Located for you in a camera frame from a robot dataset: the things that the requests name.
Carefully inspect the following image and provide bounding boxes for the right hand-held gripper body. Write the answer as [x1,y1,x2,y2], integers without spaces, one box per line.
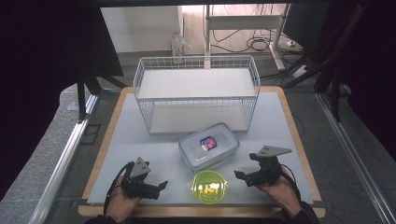
[248,145,293,188]

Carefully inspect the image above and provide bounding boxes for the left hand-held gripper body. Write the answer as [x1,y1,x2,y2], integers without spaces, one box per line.
[120,157,162,201]

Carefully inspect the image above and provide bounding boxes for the round container green lid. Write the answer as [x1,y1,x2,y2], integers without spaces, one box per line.
[190,169,229,205]

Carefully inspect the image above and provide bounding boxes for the clear food container blue-rimmed lid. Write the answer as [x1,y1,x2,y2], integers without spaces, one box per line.
[177,121,241,174]

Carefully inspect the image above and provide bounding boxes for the white wire shelf rack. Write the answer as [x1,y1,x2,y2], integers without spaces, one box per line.
[133,55,262,135]

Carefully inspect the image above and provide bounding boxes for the person's left hand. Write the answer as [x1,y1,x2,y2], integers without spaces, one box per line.
[106,183,142,224]

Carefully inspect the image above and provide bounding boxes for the person's right hand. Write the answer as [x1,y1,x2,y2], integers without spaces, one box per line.
[256,167,302,218]

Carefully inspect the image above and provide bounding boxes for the grey table mat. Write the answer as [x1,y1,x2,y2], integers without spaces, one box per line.
[87,91,314,206]

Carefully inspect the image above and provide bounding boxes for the black metal stand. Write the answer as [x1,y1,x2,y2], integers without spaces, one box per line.
[281,3,370,123]
[75,63,128,123]

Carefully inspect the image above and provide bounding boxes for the white power strip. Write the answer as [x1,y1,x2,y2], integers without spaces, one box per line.
[291,63,311,79]

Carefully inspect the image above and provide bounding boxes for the clear plastic bottle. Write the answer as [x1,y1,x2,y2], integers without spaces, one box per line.
[170,31,193,65]

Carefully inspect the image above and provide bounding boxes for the dark curtain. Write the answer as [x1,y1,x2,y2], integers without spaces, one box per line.
[337,0,396,162]
[0,0,124,202]

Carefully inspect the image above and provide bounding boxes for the dark monitor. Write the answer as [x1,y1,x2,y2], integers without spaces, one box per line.
[281,3,332,51]

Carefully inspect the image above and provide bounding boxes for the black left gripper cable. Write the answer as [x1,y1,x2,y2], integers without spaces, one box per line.
[103,161,134,217]

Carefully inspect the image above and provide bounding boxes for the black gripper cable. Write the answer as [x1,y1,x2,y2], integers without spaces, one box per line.
[279,163,303,203]
[103,161,134,217]

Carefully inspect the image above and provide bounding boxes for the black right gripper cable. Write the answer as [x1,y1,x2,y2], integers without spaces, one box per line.
[279,163,303,203]

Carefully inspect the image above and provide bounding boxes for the aluminium rail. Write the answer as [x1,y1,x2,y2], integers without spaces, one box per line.
[29,93,99,224]
[315,91,396,224]

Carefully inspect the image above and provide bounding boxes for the tangle of black floor cables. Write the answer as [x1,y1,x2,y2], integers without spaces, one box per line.
[211,27,283,54]

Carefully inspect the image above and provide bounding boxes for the white desk frame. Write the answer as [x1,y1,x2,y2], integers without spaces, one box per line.
[204,3,291,72]

